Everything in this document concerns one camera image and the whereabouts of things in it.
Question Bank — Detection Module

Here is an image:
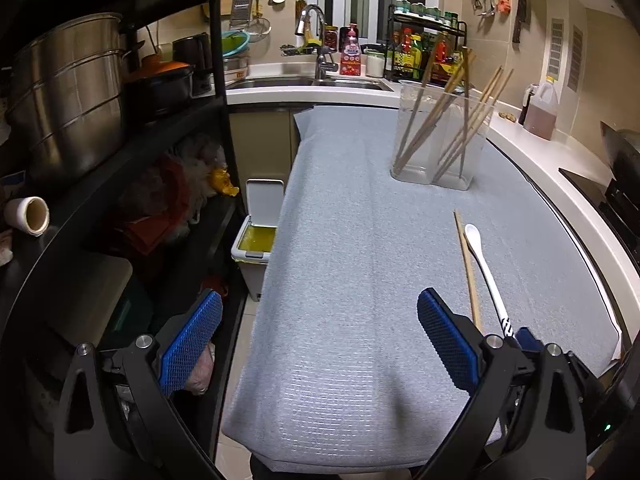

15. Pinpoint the large steel stockpot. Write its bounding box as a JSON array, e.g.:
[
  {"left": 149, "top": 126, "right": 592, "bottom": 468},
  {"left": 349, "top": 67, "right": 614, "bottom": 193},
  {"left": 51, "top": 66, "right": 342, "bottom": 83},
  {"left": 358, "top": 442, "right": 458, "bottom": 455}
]
[{"left": 9, "top": 13, "right": 125, "bottom": 176}]

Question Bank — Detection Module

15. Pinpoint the chrome kitchen faucet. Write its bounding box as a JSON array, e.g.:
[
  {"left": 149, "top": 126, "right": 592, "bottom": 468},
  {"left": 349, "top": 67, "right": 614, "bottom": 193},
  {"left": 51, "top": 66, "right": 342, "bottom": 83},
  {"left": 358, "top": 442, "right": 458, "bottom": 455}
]
[{"left": 295, "top": 4, "right": 338, "bottom": 81}]

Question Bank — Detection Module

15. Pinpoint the black spice rack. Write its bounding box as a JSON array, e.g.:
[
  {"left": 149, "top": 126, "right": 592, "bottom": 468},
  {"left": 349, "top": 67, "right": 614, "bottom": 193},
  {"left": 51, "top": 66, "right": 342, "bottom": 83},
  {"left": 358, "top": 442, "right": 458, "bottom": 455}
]
[{"left": 384, "top": 0, "right": 468, "bottom": 87}]

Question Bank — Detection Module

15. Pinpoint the orange lidded black pot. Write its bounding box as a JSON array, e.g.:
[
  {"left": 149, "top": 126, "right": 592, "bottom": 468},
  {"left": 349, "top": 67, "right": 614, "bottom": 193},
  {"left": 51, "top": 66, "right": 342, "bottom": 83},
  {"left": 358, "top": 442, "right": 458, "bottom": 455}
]
[{"left": 122, "top": 54, "right": 193, "bottom": 113}]

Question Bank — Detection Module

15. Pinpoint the white ceramic cup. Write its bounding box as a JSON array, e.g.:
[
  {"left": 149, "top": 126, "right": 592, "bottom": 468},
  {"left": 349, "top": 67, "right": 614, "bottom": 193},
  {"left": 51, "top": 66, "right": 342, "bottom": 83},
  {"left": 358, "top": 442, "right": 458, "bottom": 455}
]
[{"left": 3, "top": 196, "right": 50, "bottom": 236}]

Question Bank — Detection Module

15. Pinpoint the white jar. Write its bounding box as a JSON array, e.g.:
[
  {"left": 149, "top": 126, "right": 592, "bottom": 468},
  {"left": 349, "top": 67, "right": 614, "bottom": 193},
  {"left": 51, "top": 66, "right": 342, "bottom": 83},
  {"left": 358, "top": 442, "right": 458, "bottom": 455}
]
[{"left": 364, "top": 49, "right": 385, "bottom": 78}]

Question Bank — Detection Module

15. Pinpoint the white spoon striped handle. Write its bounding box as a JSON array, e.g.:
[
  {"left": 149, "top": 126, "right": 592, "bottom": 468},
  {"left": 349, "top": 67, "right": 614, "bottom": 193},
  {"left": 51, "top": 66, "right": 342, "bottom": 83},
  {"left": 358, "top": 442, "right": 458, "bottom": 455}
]
[{"left": 464, "top": 223, "right": 514, "bottom": 338}]

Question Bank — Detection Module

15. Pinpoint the clear plastic utensil holder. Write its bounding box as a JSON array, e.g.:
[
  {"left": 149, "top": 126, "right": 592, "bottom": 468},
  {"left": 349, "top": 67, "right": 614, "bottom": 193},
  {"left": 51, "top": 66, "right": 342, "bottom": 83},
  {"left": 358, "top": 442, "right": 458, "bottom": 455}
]
[{"left": 390, "top": 81, "right": 494, "bottom": 191}]

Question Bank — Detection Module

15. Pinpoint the metal box grater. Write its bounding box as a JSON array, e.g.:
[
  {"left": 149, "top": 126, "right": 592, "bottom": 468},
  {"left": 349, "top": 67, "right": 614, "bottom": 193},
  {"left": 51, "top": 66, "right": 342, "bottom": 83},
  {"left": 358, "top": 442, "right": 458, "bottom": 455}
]
[{"left": 229, "top": 0, "right": 254, "bottom": 29}]

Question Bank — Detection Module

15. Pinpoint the ginger root piece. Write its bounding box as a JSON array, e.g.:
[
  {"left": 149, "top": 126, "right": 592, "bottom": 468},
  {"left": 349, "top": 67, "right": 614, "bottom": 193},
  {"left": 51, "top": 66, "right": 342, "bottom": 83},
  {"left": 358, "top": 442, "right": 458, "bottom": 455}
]
[{"left": 498, "top": 112, "right": 516, "bottom": 122}]

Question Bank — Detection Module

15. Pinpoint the black wok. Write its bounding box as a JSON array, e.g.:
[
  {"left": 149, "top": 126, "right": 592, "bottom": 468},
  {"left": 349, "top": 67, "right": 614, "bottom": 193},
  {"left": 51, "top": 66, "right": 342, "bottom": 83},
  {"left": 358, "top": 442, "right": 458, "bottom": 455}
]
[{"left": 600, "top": 122, "right": 640, "bottom": 200}]

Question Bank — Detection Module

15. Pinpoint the hanging dark cleaver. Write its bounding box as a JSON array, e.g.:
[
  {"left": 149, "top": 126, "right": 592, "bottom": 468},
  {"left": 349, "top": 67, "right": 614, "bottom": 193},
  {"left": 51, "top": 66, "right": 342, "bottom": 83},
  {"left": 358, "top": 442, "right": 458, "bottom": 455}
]
[{"left": 512, "top": 0, "right": 527, "bottom": 44}]

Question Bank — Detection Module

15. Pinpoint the plastic oil jug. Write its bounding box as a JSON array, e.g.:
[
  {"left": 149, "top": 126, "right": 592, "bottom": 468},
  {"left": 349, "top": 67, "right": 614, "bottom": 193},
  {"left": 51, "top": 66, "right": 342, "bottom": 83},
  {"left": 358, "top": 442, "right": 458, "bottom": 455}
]
[{"left": 524, "top": 81, "right": 559, "bottom": 140}]

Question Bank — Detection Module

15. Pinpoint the black stove top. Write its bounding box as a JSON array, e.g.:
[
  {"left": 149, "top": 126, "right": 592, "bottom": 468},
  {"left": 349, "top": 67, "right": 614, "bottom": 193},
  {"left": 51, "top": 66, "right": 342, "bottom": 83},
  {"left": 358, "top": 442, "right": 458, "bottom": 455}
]
[{"left": 559, "top": 168, "right": 639, "bottom": 266}]

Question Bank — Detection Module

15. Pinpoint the white pedal trash bin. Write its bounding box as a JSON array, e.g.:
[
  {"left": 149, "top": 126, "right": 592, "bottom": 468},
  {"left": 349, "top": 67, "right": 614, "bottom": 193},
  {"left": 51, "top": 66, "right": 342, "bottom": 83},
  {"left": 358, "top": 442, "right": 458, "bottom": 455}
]
[{"left": 231, "top": 179, "right": 284, "bottom": 301}]

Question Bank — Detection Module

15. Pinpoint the red dish soap bottle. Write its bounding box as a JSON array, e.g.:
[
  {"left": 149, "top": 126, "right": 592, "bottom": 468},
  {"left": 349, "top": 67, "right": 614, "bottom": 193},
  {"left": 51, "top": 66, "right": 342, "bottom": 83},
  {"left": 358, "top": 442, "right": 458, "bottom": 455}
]
[{"left": 340, "top": 23, "right": 361, "bottom": 76}]

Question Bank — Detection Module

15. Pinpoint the left human hand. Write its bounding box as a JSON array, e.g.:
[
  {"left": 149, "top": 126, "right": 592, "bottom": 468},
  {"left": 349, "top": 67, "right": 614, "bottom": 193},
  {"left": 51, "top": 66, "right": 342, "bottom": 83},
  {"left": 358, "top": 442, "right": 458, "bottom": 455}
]
[{"left": 184, "top": 342, "right": 215, "bottom": 396}]

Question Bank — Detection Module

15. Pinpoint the black metal shelf rack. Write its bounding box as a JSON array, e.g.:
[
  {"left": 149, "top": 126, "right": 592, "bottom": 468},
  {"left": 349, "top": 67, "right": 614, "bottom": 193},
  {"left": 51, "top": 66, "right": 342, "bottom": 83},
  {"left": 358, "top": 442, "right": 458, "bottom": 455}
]
[{"left": 1, "top": 0, "right": 244, "bottom": 468}]

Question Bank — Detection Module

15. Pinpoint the stainless steel sink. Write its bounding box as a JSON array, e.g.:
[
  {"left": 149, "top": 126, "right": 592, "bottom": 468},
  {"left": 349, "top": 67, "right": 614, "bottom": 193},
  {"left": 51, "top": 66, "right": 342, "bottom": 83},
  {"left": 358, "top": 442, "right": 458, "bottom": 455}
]
[{"left": 227, "top": 76, "right": 392, "bottom": 92}]

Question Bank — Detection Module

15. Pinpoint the green teal bowls stack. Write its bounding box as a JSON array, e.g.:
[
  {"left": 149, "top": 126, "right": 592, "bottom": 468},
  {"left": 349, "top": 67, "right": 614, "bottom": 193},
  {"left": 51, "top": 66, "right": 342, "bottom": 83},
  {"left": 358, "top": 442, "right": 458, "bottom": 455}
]
[{"left": 221, "top": 30, "right": 250, "bottom": 58}]

